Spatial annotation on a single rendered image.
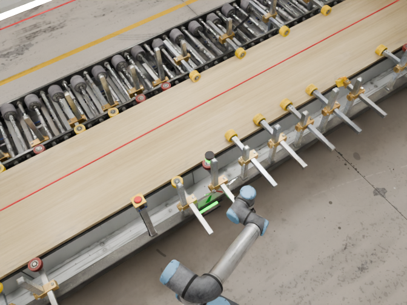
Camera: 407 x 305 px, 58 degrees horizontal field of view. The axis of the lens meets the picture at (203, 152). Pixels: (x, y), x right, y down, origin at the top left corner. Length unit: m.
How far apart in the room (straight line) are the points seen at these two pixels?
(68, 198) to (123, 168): 0.41
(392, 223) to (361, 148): 0.79
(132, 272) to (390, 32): 3.00
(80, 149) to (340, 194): 2.29
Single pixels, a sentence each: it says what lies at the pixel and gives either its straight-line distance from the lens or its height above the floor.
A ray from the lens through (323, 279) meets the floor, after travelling 3.25.
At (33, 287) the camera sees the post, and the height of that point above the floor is 0.98.
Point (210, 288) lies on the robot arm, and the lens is 1.67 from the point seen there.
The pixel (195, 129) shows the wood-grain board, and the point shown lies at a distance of 2.69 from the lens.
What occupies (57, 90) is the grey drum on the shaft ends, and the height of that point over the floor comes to 0.85.
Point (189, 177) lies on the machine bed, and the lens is 2.64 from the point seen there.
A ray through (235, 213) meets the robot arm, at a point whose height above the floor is 1.19.
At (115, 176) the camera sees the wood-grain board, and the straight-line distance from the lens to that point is 2.58.
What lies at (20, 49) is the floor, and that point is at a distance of 5.33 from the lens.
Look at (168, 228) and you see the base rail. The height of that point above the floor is 0.70.
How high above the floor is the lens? 3.06
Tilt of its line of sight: 57 degrees down
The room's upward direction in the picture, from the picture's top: 5 degrees counter-clockwise
